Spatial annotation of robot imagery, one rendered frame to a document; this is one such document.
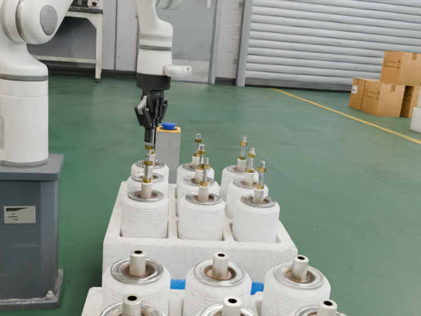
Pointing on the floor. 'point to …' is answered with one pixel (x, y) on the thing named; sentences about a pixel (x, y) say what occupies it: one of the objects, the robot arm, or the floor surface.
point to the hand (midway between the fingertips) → (150, 135)
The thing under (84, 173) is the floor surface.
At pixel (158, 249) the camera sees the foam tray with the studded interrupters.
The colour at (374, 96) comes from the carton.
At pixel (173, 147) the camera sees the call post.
